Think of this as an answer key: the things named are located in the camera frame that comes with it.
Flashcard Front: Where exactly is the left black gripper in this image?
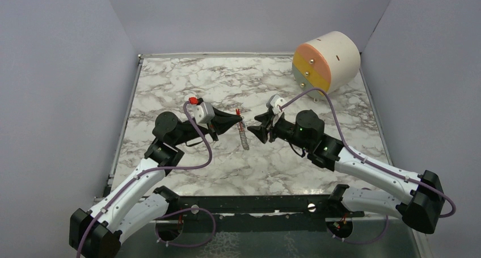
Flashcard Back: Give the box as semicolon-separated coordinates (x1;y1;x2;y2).
173;105;242;146

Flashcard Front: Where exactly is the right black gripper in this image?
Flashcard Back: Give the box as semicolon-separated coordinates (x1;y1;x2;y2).
247;111;311;151

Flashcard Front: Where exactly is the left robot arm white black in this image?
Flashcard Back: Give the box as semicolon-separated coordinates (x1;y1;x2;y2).
69;101;242;257

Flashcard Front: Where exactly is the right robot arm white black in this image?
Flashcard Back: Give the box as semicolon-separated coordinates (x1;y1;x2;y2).
247;110;446;234

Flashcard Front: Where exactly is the round drawer box pastel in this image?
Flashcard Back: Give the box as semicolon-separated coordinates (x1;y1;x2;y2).
292;31;361;94

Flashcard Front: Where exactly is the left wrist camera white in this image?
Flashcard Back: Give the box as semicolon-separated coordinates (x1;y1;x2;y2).
188;97;215;124

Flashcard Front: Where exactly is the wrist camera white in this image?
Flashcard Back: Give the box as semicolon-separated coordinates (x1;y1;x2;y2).
266;94;286;115
188;97;215;124

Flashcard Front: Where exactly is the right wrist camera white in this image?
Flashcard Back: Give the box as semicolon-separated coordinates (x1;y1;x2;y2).
266;94;286;115

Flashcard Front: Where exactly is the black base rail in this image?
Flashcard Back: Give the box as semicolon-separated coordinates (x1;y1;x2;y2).
150;187;369;235

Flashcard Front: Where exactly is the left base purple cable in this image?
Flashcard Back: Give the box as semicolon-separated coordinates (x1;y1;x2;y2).
154;207;217;248

